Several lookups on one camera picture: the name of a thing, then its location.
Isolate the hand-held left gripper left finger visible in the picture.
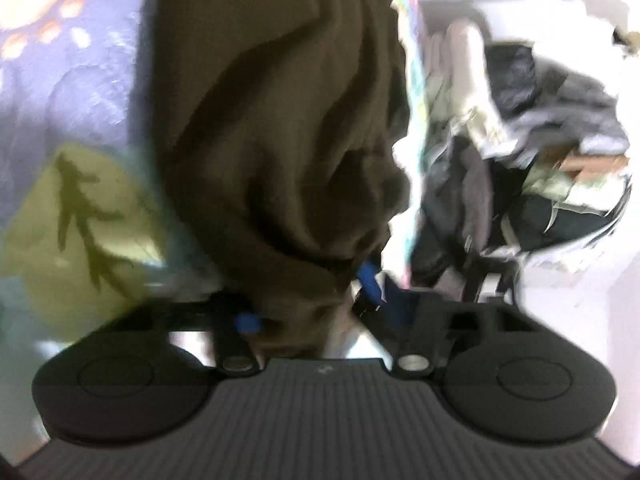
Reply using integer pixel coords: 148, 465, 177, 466
112, 292, 263, 377

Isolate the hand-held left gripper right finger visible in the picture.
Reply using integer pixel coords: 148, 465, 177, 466
350, 259, 543, 376

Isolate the dark brown sweater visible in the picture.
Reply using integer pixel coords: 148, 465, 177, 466
147, 0, 413, 358

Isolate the basket of mixed clothes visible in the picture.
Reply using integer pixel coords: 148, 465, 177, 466
395, 15, 633, 306

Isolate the floral quilt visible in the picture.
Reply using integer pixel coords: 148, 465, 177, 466
0, 0, 436, 356

